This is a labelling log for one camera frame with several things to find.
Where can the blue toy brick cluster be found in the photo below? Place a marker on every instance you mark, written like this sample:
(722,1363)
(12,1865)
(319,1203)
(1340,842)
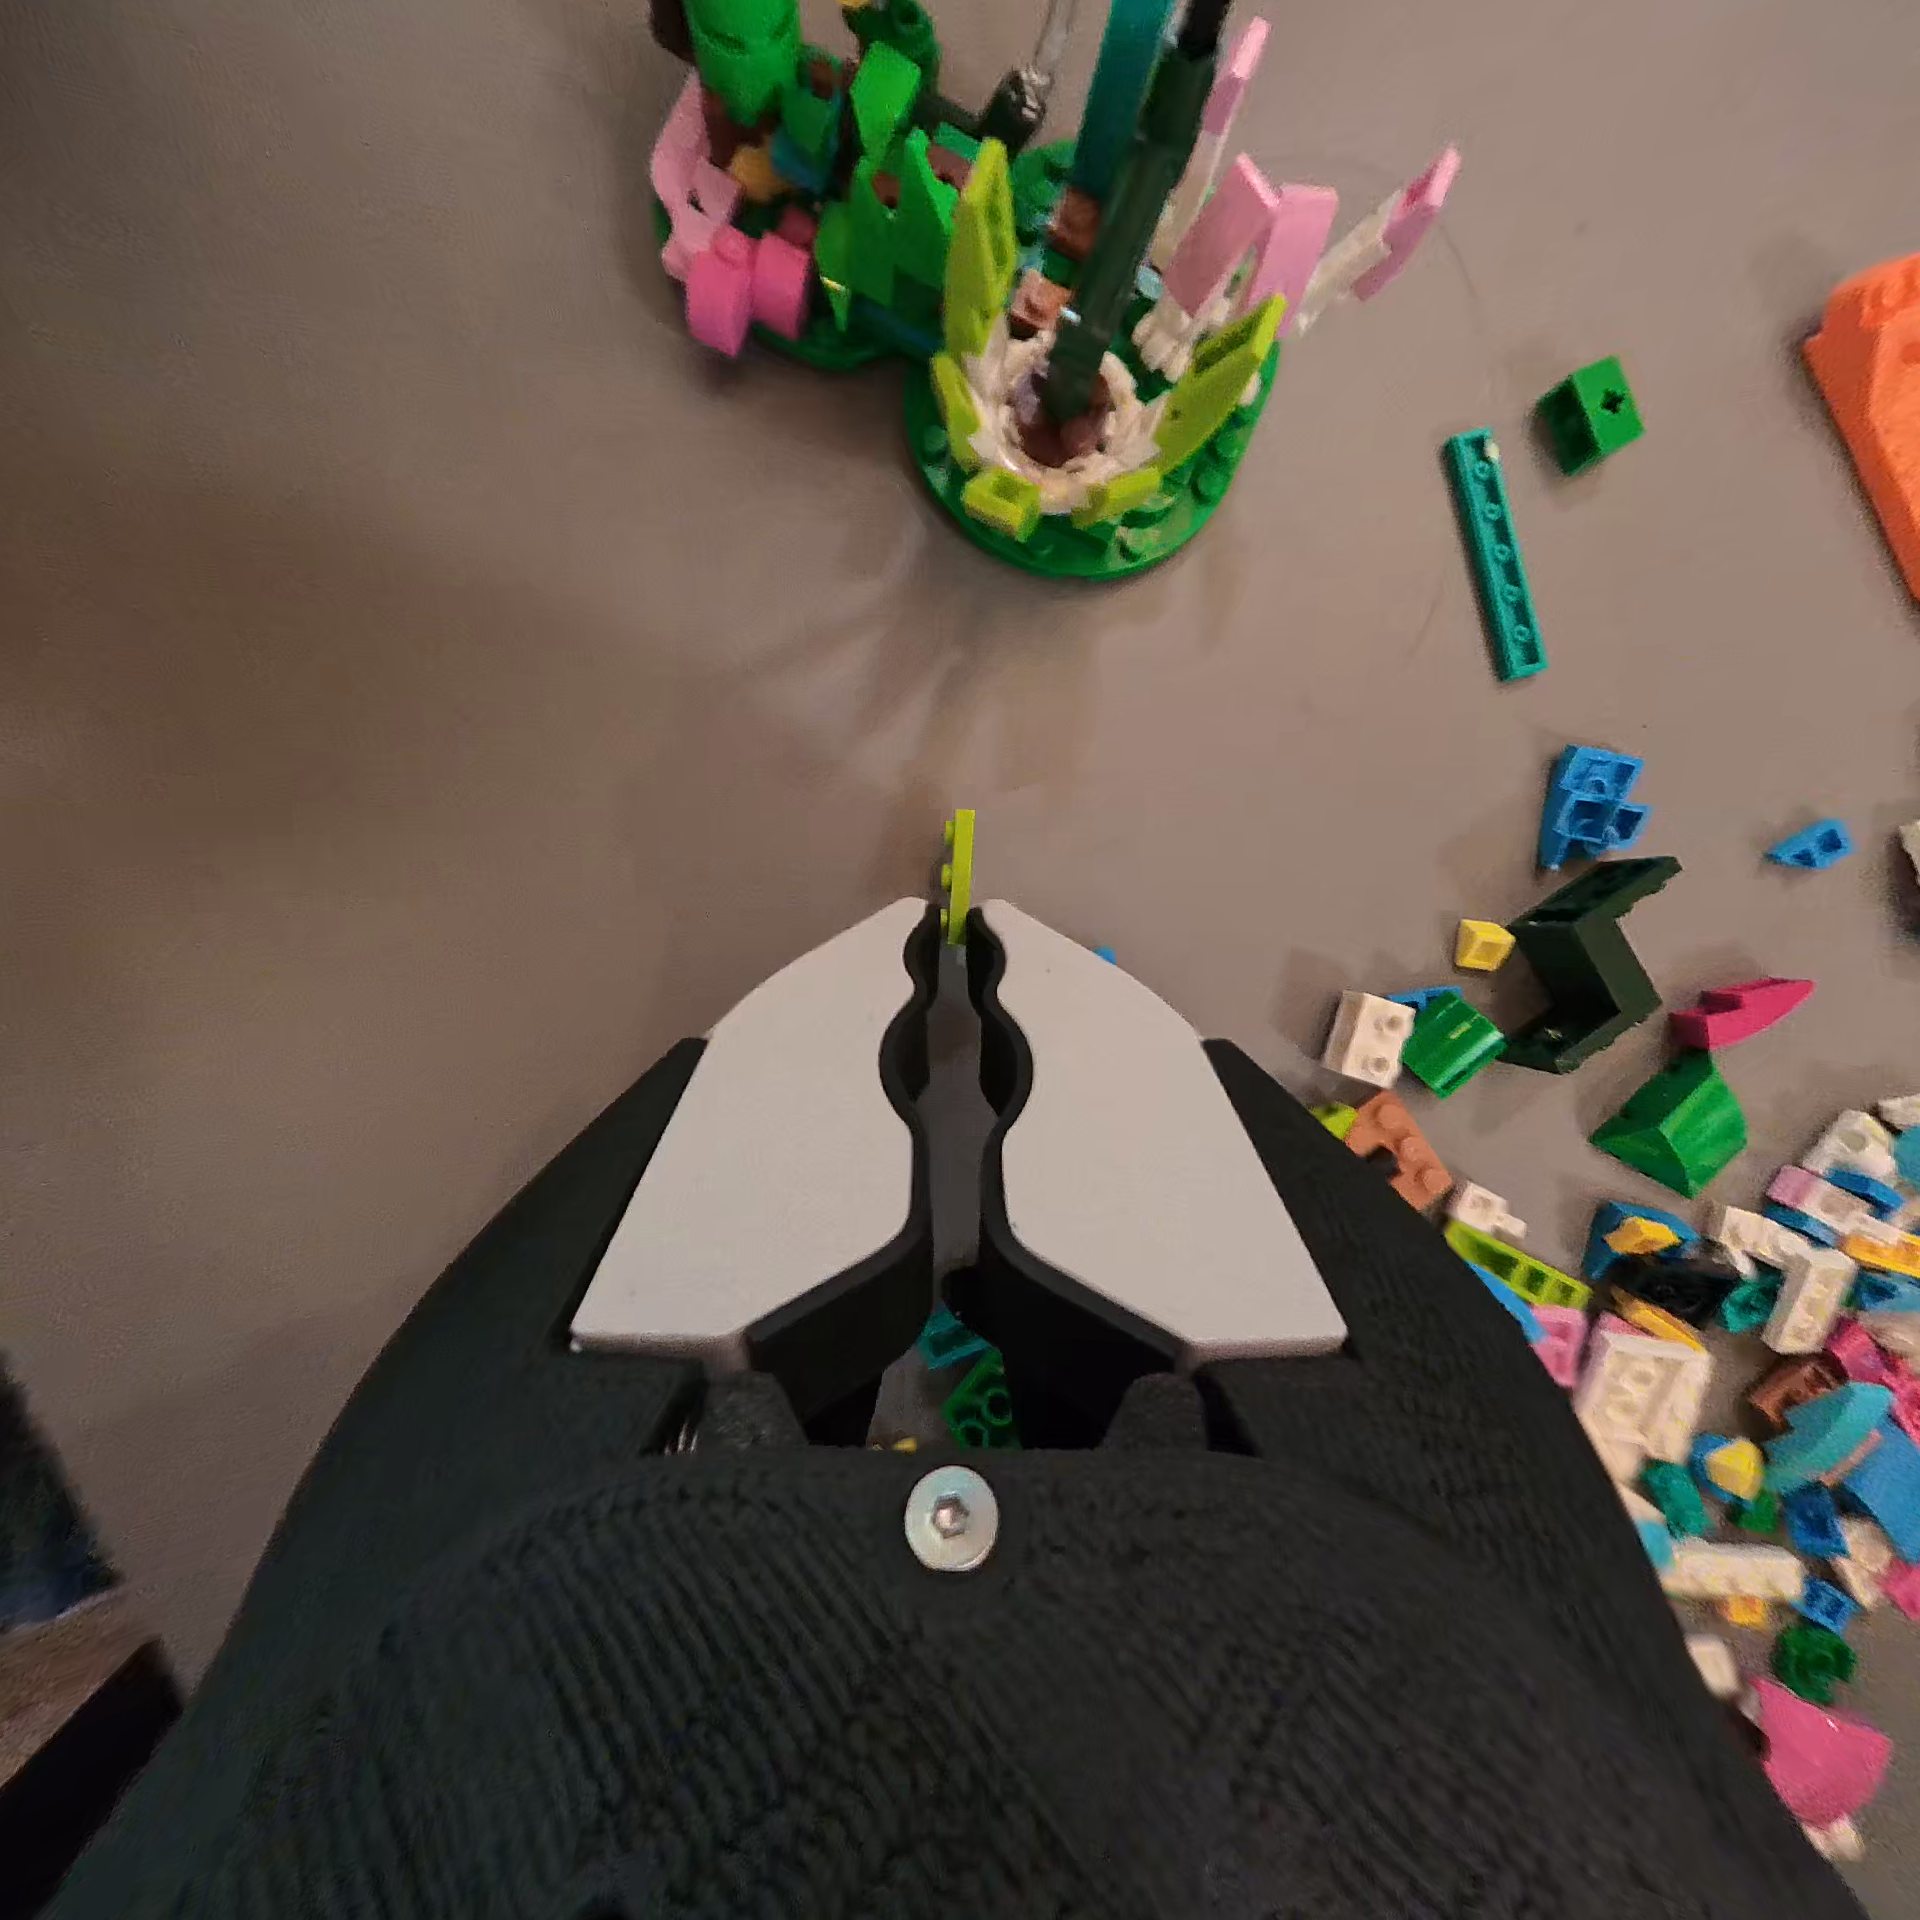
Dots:
(1586,805)

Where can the toy brick flower model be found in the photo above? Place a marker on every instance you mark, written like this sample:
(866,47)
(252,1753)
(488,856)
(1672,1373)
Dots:
(991,254)

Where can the green cube toy brick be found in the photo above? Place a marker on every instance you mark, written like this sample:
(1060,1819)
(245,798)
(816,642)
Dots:
(1589,415)

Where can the heap of toy bricks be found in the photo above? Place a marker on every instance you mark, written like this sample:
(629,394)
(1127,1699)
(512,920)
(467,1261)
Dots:
(1681,1350)

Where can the teal long toy plate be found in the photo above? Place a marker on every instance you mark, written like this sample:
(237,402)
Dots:
(1495,552)

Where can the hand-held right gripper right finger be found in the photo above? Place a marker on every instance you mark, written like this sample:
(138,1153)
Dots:
(1140,1155)

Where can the dark green bracket toy brick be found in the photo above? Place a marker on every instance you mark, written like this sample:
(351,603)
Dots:
(1589,960)

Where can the lime green toy brick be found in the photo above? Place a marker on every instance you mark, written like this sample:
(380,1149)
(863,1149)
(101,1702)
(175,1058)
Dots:
(956,874)

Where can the green wedge toy brick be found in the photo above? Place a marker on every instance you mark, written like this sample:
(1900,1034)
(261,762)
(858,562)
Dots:
(1676,1126)

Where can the small blue slope brick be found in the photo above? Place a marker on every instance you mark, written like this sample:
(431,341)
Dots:
(1813,845)

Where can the magenta slope toy brick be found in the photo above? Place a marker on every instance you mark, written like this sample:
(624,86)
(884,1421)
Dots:
(1739,1014)

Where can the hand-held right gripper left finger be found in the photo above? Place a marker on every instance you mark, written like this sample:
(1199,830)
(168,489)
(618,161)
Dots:
(779,1141)

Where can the orange plastic piece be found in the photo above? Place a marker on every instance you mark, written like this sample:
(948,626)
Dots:
(1875,405)

